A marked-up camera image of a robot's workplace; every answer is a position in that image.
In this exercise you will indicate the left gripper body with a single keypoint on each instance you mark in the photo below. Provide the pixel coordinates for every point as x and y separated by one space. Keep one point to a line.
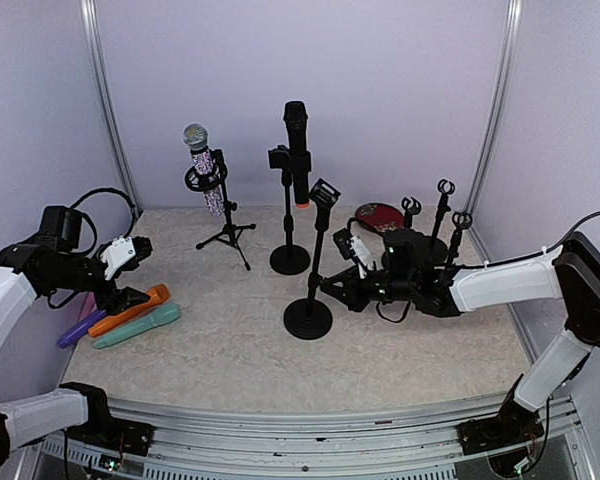
104 298

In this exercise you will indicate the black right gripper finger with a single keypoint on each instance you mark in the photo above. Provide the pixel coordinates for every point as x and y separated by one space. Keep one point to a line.
341 294
343 282

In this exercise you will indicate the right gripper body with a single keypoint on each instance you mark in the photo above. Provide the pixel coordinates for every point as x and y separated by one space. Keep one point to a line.
360 300

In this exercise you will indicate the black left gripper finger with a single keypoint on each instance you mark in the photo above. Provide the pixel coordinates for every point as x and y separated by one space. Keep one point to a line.
126 298
142 250

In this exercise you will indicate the pink microphone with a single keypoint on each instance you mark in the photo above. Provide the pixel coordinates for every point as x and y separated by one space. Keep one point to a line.
88 307

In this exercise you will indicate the teal head microphone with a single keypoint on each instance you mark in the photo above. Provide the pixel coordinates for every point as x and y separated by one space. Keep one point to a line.
161 316

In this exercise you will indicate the black tall round-base stand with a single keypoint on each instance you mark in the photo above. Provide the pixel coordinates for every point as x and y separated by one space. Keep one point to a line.
288 259

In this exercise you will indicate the purple microphone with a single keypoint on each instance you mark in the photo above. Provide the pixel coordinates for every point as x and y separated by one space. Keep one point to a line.
80 329

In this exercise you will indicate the black short stand purple mic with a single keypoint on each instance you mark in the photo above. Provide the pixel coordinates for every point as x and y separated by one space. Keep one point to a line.
411 207

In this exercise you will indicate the black short stand orange mic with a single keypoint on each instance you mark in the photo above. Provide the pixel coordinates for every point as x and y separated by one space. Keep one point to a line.
462 221

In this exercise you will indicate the black microphone orange end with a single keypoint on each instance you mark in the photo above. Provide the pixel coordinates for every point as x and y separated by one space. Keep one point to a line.
295 118

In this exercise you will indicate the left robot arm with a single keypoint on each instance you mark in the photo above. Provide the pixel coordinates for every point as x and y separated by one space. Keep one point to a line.
42 265

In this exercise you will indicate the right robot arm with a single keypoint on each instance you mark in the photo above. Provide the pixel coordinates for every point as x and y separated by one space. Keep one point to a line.
414 273

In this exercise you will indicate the black tripod microphone stand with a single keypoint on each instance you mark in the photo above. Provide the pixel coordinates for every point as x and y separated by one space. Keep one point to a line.
230 233

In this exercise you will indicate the rhinestone silver-head microphone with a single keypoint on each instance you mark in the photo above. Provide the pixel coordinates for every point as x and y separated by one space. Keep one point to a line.
204 175

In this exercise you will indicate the red floral plate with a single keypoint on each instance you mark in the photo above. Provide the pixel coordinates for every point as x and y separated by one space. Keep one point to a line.
376 217

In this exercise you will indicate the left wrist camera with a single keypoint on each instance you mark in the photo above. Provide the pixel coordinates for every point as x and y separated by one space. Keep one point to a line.
116 255

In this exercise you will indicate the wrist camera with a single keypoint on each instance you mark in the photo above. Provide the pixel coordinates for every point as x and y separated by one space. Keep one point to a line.
116 255
351 247

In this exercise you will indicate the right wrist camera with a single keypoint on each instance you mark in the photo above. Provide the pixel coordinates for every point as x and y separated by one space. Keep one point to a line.
351 247

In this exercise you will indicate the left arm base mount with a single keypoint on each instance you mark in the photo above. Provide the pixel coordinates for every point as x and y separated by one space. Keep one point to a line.
125 436

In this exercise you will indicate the aluminium front rail frame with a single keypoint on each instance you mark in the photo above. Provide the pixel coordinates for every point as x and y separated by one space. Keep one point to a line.
414 442

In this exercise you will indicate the right aluminium corner post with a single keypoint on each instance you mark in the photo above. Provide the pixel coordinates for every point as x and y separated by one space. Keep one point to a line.
503 75

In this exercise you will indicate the aluminium corner post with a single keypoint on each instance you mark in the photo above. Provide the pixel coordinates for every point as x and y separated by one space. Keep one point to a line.
503 75
88 10

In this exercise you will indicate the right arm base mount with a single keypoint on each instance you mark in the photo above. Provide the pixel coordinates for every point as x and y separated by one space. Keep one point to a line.
499 431

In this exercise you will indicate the left aluminium corner post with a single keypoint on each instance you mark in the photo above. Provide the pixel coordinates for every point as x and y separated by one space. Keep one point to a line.
88 10

